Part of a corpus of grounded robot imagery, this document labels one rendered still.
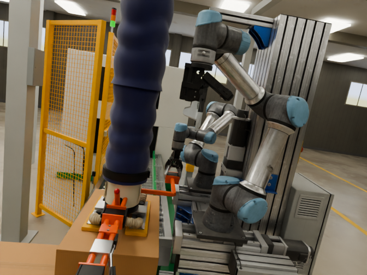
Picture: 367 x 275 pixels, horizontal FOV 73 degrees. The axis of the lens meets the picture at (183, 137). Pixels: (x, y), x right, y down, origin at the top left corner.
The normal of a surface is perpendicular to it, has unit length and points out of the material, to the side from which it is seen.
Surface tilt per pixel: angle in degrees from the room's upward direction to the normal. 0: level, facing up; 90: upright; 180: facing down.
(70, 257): 90
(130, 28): 72
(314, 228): 90
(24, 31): 90
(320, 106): 90
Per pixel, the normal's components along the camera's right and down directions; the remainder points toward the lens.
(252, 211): 0.45, 0.36
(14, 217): 0.12, 0.19
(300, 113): 0.54, 0.11
